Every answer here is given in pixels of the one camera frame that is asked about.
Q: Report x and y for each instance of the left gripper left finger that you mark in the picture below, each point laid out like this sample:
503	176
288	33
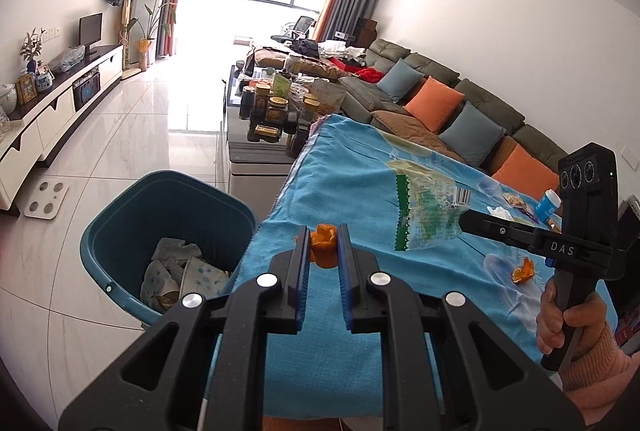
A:
201	366

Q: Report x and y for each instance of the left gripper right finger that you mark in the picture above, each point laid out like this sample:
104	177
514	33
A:
445	364

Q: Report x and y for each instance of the green clear plastic bag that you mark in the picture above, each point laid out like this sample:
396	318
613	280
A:
430	206

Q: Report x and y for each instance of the white tissue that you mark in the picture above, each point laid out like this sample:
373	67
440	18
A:
501	213

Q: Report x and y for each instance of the white dotted paper bowl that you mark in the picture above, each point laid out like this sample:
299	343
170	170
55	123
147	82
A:
202	278

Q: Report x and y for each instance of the teal trash bin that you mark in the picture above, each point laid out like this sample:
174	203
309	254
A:
117	247

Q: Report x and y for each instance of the person's right hand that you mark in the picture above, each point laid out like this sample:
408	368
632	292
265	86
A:
590	317

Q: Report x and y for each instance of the blue white paper cup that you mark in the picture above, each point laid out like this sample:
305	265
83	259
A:
548	204

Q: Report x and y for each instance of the small orange peel piece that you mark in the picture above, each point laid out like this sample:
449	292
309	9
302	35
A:
524	272

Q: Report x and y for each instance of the orange cushion near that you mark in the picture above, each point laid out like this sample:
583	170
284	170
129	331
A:
527	175

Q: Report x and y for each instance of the orange cushion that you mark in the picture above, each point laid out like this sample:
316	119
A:
527	175
434	104

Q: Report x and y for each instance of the blue floral tablecloth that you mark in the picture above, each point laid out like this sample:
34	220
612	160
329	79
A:
346	176

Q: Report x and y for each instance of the grey-blue cushion near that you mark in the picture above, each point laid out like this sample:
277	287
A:
472	136

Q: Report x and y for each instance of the grey-blue cushion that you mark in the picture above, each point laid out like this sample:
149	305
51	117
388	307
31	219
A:
399	81
472	136

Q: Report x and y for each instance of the orange cushion far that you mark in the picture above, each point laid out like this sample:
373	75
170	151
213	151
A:
434	104

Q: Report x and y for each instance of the dark green sectional sofa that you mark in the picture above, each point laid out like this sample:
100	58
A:
366	103

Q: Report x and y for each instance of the cluttered coffee table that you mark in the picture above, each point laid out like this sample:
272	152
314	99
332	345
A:
269	101

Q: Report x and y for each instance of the grey-blue cushion far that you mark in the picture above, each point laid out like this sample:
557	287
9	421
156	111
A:
399	81

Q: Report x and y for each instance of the white bathroom scale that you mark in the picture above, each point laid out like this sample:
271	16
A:
47	199

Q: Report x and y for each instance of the white black TV cabinet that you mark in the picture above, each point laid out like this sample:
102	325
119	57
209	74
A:
40	128

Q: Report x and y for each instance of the tall potted plant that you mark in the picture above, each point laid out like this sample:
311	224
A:
158	17

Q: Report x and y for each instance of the small black monitor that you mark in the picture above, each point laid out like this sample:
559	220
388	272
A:
90	30

